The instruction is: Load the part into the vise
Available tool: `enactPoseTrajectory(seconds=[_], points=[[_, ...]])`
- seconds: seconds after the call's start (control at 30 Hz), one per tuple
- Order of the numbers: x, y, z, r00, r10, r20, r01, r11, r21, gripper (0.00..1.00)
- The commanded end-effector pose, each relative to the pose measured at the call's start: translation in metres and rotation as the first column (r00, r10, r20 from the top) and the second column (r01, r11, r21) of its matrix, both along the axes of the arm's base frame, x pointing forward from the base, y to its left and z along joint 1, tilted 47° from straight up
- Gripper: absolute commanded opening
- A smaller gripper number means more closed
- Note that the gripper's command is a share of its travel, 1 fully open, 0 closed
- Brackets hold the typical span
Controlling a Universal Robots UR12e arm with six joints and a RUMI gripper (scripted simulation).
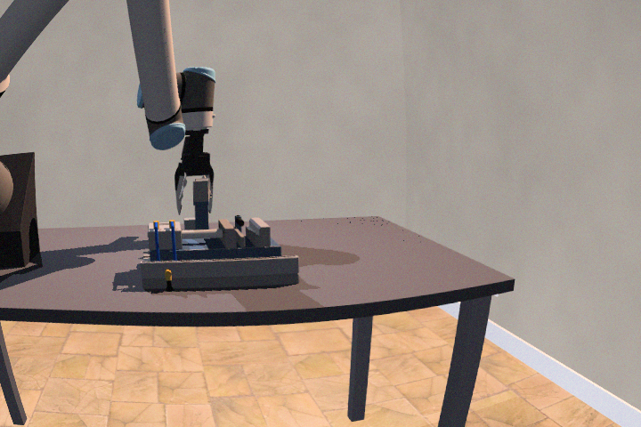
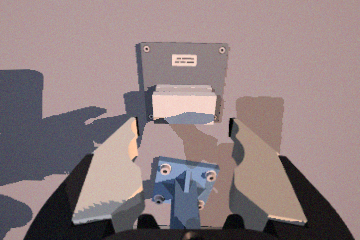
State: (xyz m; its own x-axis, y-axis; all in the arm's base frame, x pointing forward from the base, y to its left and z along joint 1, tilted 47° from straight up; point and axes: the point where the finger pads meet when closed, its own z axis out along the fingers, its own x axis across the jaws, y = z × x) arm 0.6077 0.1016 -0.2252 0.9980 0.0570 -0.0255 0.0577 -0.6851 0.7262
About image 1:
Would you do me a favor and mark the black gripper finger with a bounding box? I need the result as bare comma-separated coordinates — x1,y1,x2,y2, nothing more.
202,166,214,213
174,163,187,215

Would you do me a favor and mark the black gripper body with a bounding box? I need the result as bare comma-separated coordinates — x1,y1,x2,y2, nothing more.
181,129,210,176

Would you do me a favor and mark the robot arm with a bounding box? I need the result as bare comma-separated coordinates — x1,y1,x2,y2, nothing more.
0,0,215,215

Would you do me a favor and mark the tan rectangular block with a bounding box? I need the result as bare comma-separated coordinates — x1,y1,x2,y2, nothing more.
184,218,196,230

